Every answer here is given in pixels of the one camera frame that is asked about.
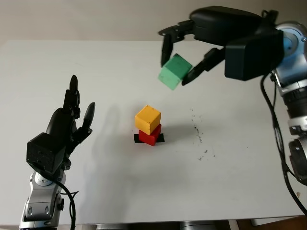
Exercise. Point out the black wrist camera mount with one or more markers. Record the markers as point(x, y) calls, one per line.
point(45, 152)
point(251, 55)

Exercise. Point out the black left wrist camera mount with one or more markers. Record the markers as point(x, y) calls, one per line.
point(45, 152)

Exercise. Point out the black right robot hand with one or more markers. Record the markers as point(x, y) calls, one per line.
point(220, 24)

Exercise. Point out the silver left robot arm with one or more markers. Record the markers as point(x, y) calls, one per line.
point(40, 203)

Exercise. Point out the green wooden block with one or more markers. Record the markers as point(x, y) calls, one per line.
point(175, 70)

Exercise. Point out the yellow wooden block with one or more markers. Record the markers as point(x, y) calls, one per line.
point(146, 118)

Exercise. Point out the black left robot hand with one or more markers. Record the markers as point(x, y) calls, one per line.
point(61, 124)

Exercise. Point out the red wooden block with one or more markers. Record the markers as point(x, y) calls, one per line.
point(147, 139)

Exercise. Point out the black tape strip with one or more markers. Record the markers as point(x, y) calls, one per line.
point(136, 139)

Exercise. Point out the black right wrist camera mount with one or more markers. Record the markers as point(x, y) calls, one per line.
point(251, 55)

